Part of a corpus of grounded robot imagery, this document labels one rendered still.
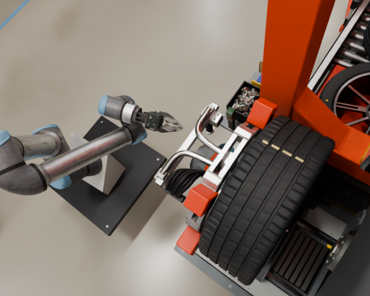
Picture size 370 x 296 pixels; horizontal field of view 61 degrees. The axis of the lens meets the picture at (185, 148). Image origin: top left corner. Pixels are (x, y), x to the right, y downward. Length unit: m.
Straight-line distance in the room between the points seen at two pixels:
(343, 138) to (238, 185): 0.78
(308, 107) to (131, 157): 1.15
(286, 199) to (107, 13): 2.75
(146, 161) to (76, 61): 1.41
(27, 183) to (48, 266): 1.37
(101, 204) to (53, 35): 1.95
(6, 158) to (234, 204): 0.78
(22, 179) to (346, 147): 1.39
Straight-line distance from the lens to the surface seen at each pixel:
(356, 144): 1.69
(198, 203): 1.05
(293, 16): 1.08
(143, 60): 2.88
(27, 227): 2.69
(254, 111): 1.21
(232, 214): 1.05
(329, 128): 1.62
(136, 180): 2.05
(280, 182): 1.03
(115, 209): 2.05
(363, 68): 2.13
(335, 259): 1.29
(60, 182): 1.80
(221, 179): 1.09
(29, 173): 1.25
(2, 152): 1.24
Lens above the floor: 2.16
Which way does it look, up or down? 66 degrees down
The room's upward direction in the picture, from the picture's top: 25 degrees counter-clockwise
